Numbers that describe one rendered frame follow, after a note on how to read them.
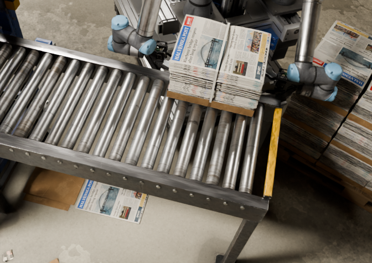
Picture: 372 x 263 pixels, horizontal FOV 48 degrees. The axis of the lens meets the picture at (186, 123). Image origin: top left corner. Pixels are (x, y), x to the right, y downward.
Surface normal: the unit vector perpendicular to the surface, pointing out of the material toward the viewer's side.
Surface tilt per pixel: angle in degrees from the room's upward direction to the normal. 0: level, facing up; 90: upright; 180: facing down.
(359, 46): 1
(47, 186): 0
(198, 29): 1
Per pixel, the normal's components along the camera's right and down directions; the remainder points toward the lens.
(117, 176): -0.22, 0.78
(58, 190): 0.09, -0.58
